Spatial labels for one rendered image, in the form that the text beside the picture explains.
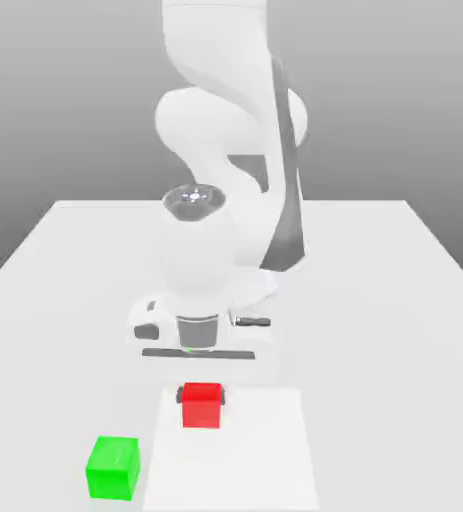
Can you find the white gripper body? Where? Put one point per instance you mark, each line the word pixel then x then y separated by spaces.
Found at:
pixel 199 364

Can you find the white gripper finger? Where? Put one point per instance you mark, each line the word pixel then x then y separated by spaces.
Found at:
pixel 179 395
pixel 223 396

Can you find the small red cube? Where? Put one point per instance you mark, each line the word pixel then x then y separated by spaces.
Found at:
pixel 201 406

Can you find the small green cube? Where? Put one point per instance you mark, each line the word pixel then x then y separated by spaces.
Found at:
pixel 113 468

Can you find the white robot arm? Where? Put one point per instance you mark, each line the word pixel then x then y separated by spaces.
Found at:
pixel 215 120

